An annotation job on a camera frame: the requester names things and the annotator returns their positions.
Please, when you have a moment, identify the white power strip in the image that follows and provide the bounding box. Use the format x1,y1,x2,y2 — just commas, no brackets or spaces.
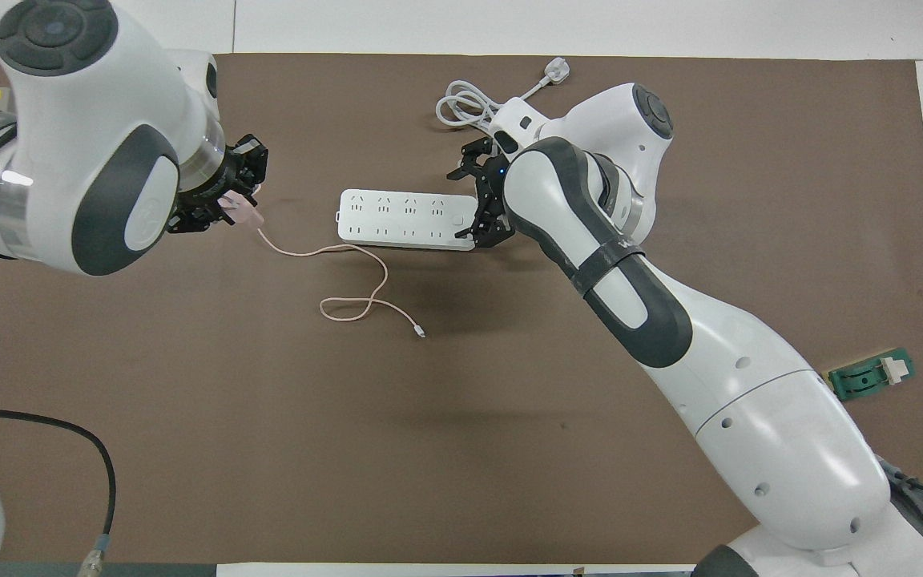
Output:
337,188,480,252

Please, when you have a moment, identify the white power cord with plug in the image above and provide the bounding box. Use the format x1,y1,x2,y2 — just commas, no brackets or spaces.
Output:
436,56,571,133

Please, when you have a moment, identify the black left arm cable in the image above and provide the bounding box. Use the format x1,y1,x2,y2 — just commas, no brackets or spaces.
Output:
0,406,116,577

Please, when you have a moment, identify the brown table mat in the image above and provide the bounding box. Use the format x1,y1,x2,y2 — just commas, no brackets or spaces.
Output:
0,53,923,566

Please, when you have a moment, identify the green knife switch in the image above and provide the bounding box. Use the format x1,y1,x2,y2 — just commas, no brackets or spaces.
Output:
828,346,916,403

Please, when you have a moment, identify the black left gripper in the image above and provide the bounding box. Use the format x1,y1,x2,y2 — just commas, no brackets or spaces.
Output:
167,135,268,235

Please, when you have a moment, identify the pink wall charger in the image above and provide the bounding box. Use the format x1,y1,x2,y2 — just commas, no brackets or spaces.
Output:
220,191,264,228

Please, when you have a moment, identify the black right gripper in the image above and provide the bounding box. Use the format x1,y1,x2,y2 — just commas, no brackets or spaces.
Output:
447,138,514,251

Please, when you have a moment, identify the pink charging cable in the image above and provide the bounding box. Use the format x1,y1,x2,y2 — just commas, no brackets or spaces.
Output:
256,224,427,340

